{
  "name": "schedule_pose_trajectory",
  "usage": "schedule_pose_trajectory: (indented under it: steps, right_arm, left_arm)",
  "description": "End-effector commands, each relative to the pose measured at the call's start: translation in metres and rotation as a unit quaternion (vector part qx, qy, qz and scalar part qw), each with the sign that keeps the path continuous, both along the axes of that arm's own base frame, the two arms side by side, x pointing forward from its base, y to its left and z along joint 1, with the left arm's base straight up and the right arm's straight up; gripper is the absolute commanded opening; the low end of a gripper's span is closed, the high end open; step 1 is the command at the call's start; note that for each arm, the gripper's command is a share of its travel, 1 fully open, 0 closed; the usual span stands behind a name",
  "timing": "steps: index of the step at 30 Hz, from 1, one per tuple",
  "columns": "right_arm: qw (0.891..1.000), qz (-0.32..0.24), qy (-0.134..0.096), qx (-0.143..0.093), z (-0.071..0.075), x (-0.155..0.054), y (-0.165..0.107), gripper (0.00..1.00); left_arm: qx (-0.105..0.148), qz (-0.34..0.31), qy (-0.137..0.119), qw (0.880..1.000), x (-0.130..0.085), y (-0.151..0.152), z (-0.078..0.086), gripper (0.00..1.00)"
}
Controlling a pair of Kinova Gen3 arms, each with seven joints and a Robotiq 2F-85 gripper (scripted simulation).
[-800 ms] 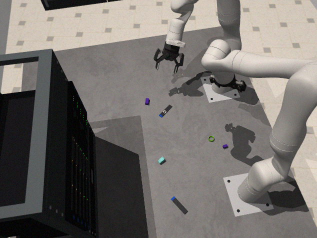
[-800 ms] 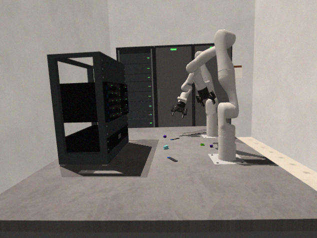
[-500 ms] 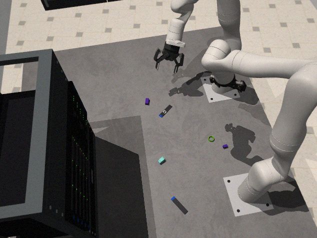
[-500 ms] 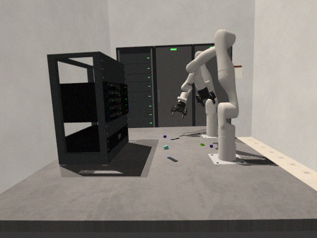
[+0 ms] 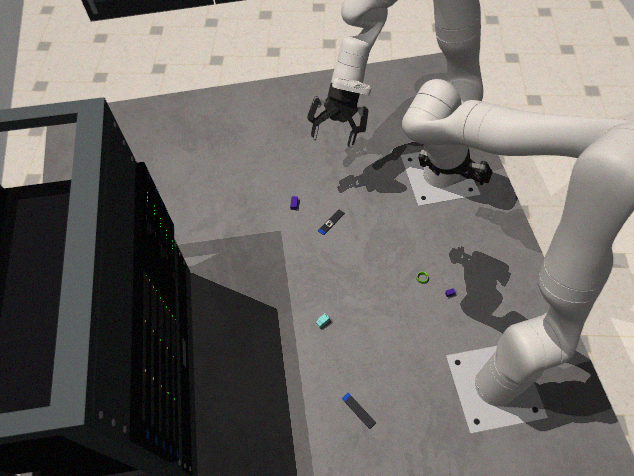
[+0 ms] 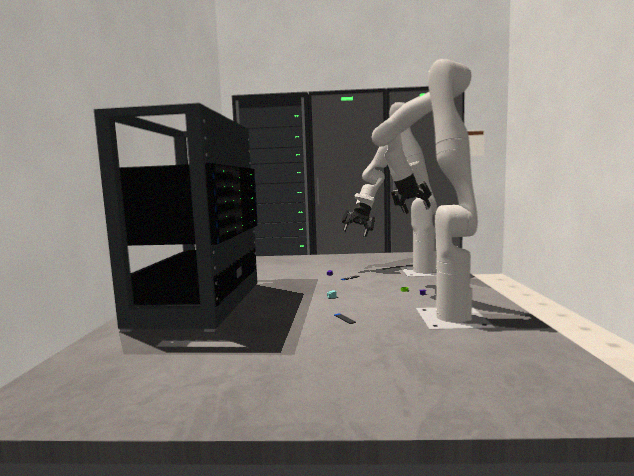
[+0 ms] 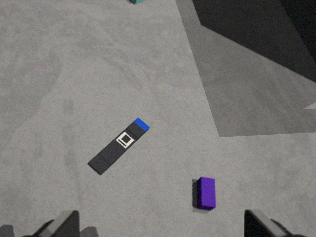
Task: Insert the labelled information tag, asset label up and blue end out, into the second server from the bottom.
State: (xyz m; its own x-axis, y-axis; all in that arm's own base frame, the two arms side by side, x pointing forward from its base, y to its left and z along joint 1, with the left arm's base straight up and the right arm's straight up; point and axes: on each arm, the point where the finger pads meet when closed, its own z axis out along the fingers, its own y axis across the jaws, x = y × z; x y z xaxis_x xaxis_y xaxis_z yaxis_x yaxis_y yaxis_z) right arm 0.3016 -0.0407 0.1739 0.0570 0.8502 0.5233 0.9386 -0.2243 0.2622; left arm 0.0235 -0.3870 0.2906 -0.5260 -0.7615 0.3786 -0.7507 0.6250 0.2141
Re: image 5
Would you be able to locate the dark grey tag with blue end and white label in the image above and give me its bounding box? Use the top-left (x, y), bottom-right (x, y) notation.
top-left (318, 209), bottom-right (345, 235)

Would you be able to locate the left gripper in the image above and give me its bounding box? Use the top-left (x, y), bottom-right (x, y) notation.
top-left (418, 146), bottom-right (493, 187)

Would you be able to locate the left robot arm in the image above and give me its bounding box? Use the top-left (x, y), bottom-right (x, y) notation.
top-left (402, 79), bottom-right (634, 406)

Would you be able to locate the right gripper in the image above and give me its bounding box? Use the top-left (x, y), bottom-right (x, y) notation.
top-left (307, 83), bottom-right (369, 147)

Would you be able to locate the black server rack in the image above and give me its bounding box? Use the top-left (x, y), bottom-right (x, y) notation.
top-left (0, 97), bottom-right (198, 476)

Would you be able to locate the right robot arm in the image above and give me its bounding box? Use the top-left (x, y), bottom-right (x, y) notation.
top-left (331, 0), bottom-right (484, 188)

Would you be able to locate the dark grey flat bar with blue end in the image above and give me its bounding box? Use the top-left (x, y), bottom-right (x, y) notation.
top-left (342, 393), bottom-right (376, 429)

